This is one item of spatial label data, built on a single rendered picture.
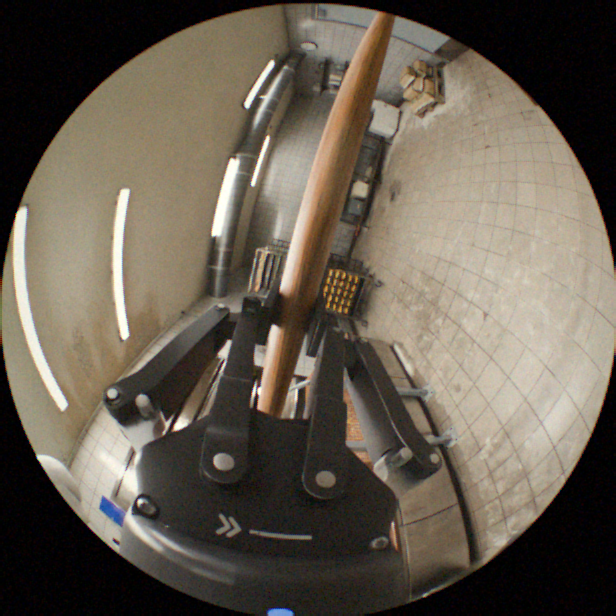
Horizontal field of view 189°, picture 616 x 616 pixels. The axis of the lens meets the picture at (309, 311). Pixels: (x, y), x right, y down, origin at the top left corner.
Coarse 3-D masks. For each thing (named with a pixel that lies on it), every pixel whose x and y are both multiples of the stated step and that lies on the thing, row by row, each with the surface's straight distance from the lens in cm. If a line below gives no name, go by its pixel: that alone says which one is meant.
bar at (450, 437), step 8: (304, 384) 138; (344, 384) 139; (400, 392) 161; (408, 392) 165; (416, 392) 169; (424, 392) 174; (432, 392) 173; (424, 400) 180; (448, 432) 158; (456, 432) 154; (432, 440) 142; (440, 440) 146; (448, 440) 154; (456, 440) 153; (352, 448) 111; (360, 448) 112; (448, 448) 158
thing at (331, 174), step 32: (384, 32) 33; (352, 64) 23; (352, 96) 19; (352, 128) 17; (320, 160) 16; (352, 160) 16; (320, 192) 15; (320, 224) 15; (288, 256) 16; (320, 256) 15; (288, 288) 16; (288, 320) 16; (288, 352) 18; (288, 384) 21
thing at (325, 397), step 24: (336, 336) 13; (336, 360) 11; (312, 384) 11; (336, 384) 10; (312, 408) 8; (336, 408) 8; (312, 432) 7; (336, 432) 7; (312, 456) 6; (336, 456) 6; (312, 480) 6; (336, 480) 6
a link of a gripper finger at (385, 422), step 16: (368, 352) 13; (368, 368) 11; (384, 368) 12; (352, 384) 13; (368, 384) 11; (384, 384) 11; (352, 400) 13; (368, 400) 11; (384, 400) 10; (400, 400) 10; (368, 416) 11; (384, 416) 10; (400, 416) 10; (368, 432) 11; (384, 432) 10; (400, 432) 9; (416, 432) 10; (368, 448) 11; (384, 448) 10; (400, 448) 9; (416, 448) 9; (432, 448) 10; (416, 464) 9; (432, 464) 9
